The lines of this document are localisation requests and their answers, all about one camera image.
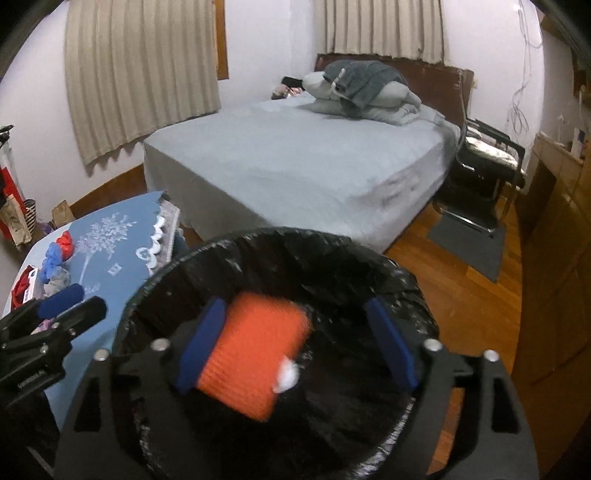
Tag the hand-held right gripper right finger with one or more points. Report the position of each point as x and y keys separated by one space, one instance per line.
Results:
x=392 y=344

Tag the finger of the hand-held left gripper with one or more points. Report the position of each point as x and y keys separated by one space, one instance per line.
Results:
x=83 y=311
x=60 y=300

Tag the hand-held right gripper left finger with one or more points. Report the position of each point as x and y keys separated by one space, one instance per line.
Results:
x=203 y=344

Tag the black lined trash bin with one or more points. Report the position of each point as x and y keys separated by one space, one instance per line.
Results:
x=300 y=258

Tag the small white box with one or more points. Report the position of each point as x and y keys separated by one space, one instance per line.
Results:
x=32 y=279

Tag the blue plastic bag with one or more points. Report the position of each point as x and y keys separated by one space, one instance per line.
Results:
x=51 y=261

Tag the red pouch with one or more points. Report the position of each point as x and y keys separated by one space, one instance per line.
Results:
x=19 y=293

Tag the red plastic bag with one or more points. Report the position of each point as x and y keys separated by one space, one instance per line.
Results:
x=66 y=243

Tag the blue tree print tablecloth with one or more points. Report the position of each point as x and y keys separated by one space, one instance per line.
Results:
x=115 y=240

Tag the brown paper bag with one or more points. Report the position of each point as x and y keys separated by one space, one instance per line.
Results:
x=61 y=214

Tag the cream printed tote bag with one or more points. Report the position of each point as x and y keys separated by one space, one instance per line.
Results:
x=11 y=226

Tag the striped tote bag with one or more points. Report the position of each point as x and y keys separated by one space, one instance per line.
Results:
x=30 y=217

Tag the small white scrap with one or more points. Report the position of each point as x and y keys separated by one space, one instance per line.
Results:
x=286 y=374

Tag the grey floor mat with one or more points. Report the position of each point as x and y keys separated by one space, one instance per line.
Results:
x=471 y=249

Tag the red hanging garment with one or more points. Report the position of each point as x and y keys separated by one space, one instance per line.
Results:
x=7 y=184

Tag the wooden cabinet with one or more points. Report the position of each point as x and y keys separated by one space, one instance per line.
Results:
x=554 y=277

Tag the bed with grey sheet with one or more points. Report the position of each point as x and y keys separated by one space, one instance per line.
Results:
x=286 y=161

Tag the floral chair cushion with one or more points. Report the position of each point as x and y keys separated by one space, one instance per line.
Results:
x=489 y=150

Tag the grey folded quilt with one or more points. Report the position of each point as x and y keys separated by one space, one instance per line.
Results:
x=397 y=108

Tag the beige striped curtain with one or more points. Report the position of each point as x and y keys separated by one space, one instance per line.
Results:
x=383 y=27
x=138 y=69

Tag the pile of grey bedding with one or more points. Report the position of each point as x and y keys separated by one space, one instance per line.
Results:
x=434 y=87

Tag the dark grey blanket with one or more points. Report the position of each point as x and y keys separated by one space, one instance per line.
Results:
x=364 y=81

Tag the pink patterned cloth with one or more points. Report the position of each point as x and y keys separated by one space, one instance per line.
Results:
x=286 y=92

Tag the light grey pillow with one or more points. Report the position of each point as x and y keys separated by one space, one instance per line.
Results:
x=318 y=85

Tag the black cushion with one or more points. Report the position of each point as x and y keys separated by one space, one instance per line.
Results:
x=293 y=81

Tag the black metal frame chair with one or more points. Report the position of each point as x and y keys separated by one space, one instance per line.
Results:
x=475 y=184

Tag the brown wooden window frame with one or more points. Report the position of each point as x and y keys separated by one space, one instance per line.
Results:
x=223 y=41

